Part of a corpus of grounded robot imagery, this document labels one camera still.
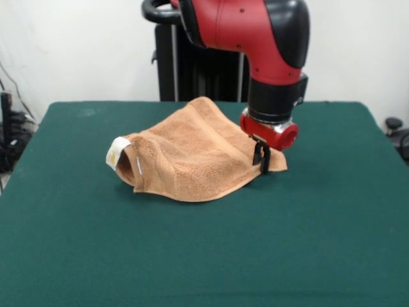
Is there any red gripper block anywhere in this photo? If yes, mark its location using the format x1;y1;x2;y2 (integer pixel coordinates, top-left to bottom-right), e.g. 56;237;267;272
239;108;300;175

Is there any tan terry towel white label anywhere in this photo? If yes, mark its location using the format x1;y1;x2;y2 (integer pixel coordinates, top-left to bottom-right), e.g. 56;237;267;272
105;97;288;204

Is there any dark green table cloth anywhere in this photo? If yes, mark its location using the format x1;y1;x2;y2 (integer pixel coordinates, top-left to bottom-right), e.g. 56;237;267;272
0;101;409;307

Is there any black upright box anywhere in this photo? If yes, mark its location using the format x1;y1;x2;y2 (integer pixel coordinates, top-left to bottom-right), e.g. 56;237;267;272
0;91;14;141

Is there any black robot pedestal with handle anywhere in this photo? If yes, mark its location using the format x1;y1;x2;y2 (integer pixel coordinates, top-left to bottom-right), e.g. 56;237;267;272
142;0;253;103

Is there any black cable bundle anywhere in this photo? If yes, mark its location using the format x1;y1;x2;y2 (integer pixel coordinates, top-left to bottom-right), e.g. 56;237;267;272
0;110;39;173

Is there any thin grey wall cable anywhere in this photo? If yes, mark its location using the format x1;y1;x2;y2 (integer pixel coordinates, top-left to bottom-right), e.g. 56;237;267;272
0;60;35;119

